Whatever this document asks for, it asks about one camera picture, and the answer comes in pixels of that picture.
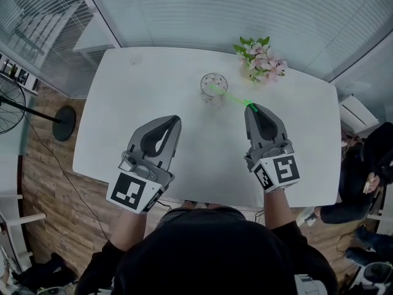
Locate dark bag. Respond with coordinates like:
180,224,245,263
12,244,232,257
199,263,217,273
345,226,393,266

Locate long black cable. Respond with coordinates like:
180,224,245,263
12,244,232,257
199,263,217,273
27,121,111,242

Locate pink flowers in pot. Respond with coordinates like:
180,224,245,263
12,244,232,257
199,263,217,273
233,36,289,85

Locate person's black top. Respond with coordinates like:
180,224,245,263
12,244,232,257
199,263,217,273
75,206,338,295

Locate black standing fan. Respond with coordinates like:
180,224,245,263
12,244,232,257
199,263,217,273
0,71,77,143

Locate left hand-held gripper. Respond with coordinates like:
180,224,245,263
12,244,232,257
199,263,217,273
106,115,182,215

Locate person's left forearm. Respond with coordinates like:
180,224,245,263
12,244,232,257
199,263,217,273
110,209,151,251

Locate white chair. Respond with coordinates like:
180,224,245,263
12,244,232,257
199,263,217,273
337,94,380,135

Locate white desk frame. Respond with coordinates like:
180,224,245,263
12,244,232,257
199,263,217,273
0,192,47,273

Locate person's right forearm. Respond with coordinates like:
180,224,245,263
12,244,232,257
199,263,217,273
263,189,297,230

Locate white table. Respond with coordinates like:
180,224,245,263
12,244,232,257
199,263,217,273
72,47,342,210

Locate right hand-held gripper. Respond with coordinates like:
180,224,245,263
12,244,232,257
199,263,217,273
244,104,301,194

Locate clear glass vase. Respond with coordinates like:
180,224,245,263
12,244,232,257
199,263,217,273
200,71,229,108

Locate white body-worn device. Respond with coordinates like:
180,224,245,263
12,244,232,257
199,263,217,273
294,273,328,295

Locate green plastic stick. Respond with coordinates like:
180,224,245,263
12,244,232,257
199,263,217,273
209,84,258,112

